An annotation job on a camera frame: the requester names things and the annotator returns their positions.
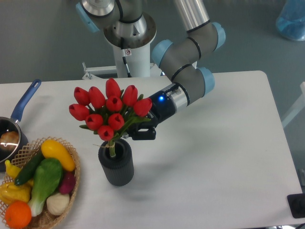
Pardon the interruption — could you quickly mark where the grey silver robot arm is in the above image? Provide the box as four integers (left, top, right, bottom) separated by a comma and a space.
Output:
76, 0, 225, 141

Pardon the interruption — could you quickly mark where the brown bread roll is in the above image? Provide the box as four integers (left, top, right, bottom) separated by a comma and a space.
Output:
0, 131, 19, 151

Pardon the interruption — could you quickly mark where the green bok choy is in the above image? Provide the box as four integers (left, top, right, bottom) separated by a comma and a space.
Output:
28, 158, 63, 217

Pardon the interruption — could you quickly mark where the white garlic bulb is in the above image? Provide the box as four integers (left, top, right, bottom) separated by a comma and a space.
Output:
46, 193, 70, 216

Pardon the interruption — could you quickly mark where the purple red radish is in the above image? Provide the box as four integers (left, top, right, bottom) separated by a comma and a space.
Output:
59, 172, 76, 194

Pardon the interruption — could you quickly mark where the yellow squash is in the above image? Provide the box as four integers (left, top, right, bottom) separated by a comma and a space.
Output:
41, 139, 76, 172

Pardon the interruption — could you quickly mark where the dark grey ribbed vase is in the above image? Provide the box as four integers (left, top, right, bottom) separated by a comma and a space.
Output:
98, 139, 134, 186

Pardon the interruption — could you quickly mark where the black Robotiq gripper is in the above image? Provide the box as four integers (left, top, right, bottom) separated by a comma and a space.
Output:
122, 90, 176, 140

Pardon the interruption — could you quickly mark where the small yellow banana pepper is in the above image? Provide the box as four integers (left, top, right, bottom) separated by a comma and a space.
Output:
4, 160, 21, 183

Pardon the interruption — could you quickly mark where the black device at edge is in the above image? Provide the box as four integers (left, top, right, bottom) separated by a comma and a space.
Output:
287, 193, 305, 219

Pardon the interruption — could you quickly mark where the white frame bar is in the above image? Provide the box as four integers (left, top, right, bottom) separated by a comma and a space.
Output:
281, 82, 305, 128

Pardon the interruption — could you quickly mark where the blue handled saucepan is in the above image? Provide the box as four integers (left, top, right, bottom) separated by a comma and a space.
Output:
0, 79, 41, 172

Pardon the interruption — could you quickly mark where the red tulip bouquet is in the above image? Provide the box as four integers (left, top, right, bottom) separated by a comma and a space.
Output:
69, 78, 153, 158

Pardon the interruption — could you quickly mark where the orange fruit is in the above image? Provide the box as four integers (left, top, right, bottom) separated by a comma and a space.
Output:
4, 201, 32, 229

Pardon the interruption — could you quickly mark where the blue translucent bag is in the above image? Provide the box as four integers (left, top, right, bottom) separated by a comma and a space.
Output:
276, 0, 305, 41

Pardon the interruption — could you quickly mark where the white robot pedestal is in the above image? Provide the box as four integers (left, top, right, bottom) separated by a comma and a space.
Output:
103, 12, 157, 78

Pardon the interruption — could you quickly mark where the dark green cucumber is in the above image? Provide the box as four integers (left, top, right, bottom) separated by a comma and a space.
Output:
14, 151, 45, 186

